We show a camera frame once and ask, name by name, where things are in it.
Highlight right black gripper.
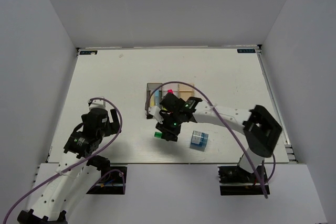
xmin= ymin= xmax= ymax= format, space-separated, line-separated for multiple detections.
xmin=156 ymin=111 xmax=183 ymax=141

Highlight green cap highlighter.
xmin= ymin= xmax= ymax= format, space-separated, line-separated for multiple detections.
xmin=154 ymin=132 xmax=167 ymax=141

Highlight blue staple box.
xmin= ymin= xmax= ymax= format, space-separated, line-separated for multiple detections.
xmin=190 ymin=131 xmax=208 ymax=151

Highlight cream eraser stick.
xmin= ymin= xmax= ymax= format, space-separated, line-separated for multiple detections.
xmin=149 ymin=94 xmax=155 ymax=107

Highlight blue eraser stick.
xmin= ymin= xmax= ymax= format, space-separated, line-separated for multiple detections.
xmin=154 ymin=90 xmax=161 ymax=107

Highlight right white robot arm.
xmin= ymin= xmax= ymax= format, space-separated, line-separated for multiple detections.
xmin=148 ymin=93 xmax=282 ymax=182

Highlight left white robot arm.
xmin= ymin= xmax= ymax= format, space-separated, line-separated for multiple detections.
xmin=17 ymin=105 xmax=122 ymax=223

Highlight dark grey plastic bin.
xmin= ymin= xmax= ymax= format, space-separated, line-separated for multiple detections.
xmin=145 ymin=83 xmax=162 ymax=115

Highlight orange translucent plastic bin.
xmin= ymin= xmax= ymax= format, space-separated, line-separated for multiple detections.
xmin=178 ymin=83 xmax=195 ymax=101

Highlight clear plastic bin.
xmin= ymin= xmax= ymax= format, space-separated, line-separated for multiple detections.
xmin=162 ymin=83 xmax=179 ymax=97

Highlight left blue table label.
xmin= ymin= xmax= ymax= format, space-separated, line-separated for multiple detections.
xmin=79 ymin=50 xmax=98 ymax=55

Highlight blue table label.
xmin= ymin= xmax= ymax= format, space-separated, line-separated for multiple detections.
xmin=237 ymin=48 xmax=256 ymax=54
xmin=79 ymin=50 xmax=98 ymax=55

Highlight right blue table label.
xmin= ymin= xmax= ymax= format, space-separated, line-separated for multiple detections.
xmin=237 ymin=48 xmax=256 ymax=54

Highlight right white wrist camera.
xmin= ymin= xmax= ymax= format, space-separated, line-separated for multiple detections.
xmin=146 ymin=105 xmax=163 ymax=124

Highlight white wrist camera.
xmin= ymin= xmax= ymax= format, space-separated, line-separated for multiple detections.
xmin=146 ymin=105 xmax=163 ymax=124
xmin=88 ymin=99 xmax=106 ymax=111

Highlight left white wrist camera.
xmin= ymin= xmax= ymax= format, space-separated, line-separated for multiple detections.
xmin=88 ymin=99 xmax=106 ymax=111

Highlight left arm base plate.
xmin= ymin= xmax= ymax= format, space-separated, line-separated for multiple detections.
xmin=87 ymin=165 xmax=128 ymax=195

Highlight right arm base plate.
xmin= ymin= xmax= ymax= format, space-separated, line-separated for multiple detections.
xmin=218 ymin=166 xmax=264 ymax=196

